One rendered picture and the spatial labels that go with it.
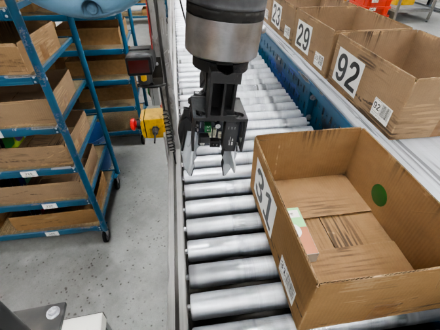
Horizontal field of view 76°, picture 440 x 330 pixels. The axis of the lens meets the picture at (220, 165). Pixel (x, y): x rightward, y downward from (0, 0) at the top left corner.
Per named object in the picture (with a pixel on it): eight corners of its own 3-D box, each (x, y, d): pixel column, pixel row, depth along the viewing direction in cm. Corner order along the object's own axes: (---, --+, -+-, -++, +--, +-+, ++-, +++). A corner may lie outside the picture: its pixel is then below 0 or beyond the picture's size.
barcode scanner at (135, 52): (130, 98, 69) (121, 53, 64) (135, 84, 79) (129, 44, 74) (157, 96, 70) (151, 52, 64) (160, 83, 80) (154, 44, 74)
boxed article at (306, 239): (284, 266, 60) (287, 256, 58) (268, 219, 70) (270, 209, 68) (315, 262, 61) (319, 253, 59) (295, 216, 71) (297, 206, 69)
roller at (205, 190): (179, 193, 85) (178, 181, 82) (342, 178, 90) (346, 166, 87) (180, 205, 81) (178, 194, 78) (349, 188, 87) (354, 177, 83)
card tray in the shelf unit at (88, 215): (16, 231, 142) (6, 219, 136) (36, 189, 166) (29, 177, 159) (98, 221, 147) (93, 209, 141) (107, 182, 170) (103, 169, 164)
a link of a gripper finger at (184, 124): (172, 149, 45) (186, 100, 40) (172, 143, 46) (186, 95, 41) (200, 154, 46) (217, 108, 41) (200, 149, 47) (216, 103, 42)
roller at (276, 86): (175, 89, 128) (176, 100, 129) (285, 82, 133) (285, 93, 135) (175, 89, 133) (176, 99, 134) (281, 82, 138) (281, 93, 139)
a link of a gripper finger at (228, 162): (226, 193, 46) (219, 149, 40) (221, 170, 51) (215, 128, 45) (245, 190, 46) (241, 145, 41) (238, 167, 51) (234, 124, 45)
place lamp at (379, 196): (365, 195, 74) (374, 175, 70) (369, 194, 74) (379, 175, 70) (380, 215, 69) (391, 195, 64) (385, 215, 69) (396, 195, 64)
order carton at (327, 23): (290, 46, 137) (296, 7, 126) (347, 44, 139) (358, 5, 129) (323, 78, 106) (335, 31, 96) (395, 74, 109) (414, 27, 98)
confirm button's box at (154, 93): (152, 95, 87) (148, 74, 83) (162, 95, 88) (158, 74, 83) (150, 106, 82) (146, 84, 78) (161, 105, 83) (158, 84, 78)
